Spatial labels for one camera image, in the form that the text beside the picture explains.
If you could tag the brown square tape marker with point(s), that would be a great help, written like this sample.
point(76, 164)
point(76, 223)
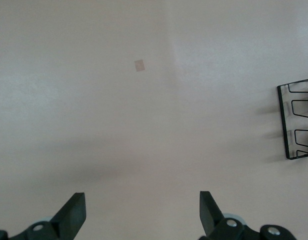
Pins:
point(140, 65)

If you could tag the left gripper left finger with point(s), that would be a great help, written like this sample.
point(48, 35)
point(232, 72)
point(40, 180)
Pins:
point(66, 220)

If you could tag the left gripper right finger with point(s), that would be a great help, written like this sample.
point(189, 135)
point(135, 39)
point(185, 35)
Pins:
point(214, 225)

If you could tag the brown table cover sheet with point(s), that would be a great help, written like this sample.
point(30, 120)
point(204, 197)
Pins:
point(69, 75)

